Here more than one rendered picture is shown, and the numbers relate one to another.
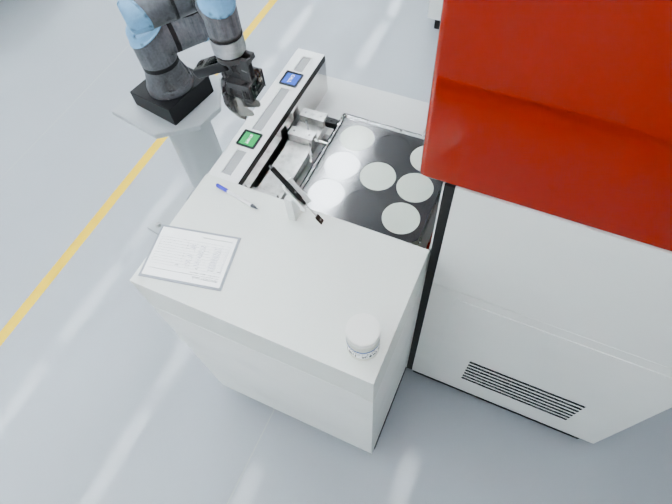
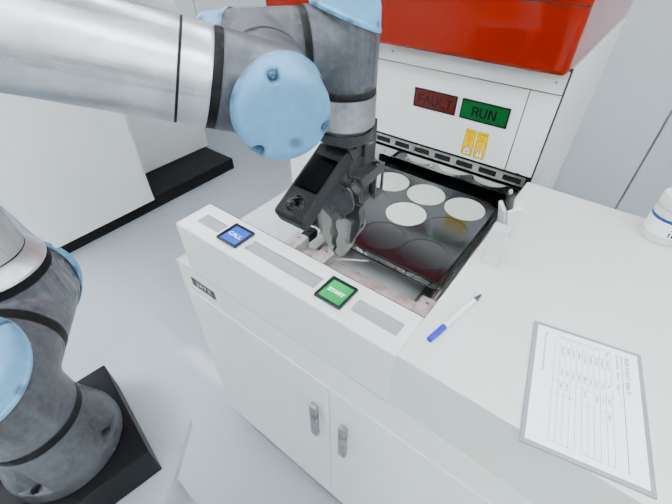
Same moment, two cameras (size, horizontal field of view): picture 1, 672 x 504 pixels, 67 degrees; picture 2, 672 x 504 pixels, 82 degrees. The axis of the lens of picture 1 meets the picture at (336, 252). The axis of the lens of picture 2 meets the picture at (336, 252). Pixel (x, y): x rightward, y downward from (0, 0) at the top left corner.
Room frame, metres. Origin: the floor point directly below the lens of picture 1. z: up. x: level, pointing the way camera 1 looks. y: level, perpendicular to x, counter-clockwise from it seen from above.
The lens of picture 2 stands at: (0.95, 0.66, 1.46)
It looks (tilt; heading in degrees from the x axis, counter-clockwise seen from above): 41 degrees down; 278
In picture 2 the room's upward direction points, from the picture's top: straight up
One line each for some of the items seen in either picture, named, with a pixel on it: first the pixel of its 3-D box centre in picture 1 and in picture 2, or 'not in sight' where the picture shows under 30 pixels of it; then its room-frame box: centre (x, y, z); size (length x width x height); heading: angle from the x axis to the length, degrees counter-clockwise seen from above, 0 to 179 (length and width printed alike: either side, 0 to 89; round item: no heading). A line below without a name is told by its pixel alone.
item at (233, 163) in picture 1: (274, 126); (286, 289); (1.12, 0.14, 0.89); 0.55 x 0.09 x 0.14; 150
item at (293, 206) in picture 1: (297, 202); (502, 230); (0.72, 0.08, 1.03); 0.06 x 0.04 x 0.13; 60
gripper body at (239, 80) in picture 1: (239, 73); (347, 165); (1.00, 0.18, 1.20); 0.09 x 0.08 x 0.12; 61
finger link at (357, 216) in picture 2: (231, 96); (349, 215); (0.99, 0.21, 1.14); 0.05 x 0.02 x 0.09; 151
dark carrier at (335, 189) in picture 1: (377, 176); (405, 214); (0.88, -0.14, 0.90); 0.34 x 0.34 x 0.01; 60
